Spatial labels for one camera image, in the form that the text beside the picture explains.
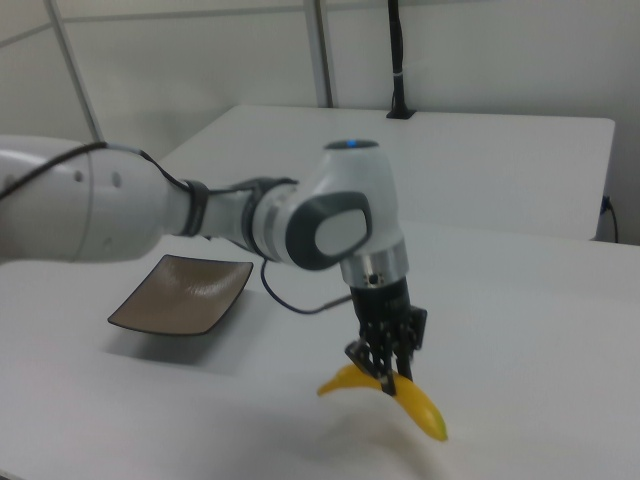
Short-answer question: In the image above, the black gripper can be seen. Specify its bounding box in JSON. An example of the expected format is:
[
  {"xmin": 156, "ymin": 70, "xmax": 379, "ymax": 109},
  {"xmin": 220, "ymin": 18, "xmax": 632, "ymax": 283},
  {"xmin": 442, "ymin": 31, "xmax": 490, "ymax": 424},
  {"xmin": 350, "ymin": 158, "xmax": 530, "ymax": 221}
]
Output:
[{"xmin": 343, "ymin": 276, "xmax": 429, "ymax": 397}]

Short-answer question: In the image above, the yellow banana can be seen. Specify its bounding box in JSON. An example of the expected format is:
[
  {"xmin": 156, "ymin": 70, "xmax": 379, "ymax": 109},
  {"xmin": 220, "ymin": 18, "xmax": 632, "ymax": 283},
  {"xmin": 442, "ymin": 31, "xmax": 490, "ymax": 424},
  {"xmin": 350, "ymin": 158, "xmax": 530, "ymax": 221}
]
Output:
[{"xmin": 316, "ymin": 362, "xmax": 450, "ymax": 443}]

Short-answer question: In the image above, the square brown ceramic plate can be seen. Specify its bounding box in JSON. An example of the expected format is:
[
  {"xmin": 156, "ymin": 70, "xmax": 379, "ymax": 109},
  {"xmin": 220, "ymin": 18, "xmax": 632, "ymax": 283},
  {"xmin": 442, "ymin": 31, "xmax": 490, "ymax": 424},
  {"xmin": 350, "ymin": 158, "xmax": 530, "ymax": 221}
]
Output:
[{"xmin": 106, "ymin": 253, "xmax": 255, "ymax": 338}]

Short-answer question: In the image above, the white table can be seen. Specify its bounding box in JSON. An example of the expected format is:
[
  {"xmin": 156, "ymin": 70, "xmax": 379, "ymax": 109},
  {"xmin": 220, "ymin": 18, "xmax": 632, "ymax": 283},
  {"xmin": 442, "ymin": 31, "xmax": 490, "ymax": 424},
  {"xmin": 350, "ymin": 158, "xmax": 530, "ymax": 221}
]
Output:
[{"xmin": 155, "ymin": 103, "xmax": 617, "ymax": 243}]

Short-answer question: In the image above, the black cable strap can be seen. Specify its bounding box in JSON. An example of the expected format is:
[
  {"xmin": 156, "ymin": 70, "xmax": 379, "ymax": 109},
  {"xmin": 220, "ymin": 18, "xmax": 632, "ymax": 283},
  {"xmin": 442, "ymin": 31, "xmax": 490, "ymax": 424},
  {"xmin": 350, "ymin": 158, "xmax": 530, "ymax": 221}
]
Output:
[{"xmin": 180, "ymin": 179, "xmax": 212, "ymax": 237}]

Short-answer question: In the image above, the black wall power cable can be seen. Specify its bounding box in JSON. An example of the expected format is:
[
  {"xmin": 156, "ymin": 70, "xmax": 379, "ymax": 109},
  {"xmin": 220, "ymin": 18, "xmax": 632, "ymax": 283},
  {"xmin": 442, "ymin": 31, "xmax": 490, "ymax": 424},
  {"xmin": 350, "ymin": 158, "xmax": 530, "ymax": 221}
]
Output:
[{"xmin": 602, "ymin": 195, "xmax": 621, "ymax": 245}]

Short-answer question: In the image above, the black camera stand pole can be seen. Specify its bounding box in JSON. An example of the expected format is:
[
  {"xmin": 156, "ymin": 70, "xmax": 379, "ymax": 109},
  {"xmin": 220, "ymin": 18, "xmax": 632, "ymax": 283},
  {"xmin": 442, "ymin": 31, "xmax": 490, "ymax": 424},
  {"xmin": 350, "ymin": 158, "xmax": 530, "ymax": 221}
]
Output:
[{"xmin": 385, "ymin": 0, "xmax": 418, "ymax": 121}]

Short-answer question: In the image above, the white vertical frame post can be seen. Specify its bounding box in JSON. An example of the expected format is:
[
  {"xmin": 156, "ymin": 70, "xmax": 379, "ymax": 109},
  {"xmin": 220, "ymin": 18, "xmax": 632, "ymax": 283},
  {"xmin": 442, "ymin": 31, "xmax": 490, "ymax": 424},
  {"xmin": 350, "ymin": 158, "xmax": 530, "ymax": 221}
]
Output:
[
  {"xmin": 43, "ymin": 0, "xmax": 107, "ymax": 145},
  {"xmin": 303, "ymin": 0, "xmax": 335, "ymax": 108}
]

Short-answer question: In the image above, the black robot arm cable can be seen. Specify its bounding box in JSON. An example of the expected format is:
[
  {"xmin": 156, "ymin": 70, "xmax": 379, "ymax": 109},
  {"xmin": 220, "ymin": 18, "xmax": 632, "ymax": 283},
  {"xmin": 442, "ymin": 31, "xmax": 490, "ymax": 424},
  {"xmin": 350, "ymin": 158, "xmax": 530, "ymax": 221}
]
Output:
[{"xmin": 0, "ymin": 141, "xmax": 354, "ymax": 315}]

